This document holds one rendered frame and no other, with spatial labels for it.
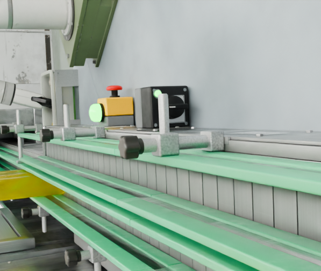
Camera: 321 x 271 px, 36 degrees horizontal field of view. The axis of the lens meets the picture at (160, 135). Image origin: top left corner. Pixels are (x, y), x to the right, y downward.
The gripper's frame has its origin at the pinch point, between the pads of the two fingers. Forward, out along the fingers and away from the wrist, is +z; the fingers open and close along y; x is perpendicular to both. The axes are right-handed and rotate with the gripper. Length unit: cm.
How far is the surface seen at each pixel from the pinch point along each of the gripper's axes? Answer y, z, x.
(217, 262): 132, -12, -17
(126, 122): 60, 4, -3
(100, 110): 58, -3, -1
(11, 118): -71, -3, -8
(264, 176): 140, -14, -8
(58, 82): 9.9, -3.2, 6.8
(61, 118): 10.3, 0.2, -4.5
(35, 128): 14.2, -8.0, -9.2
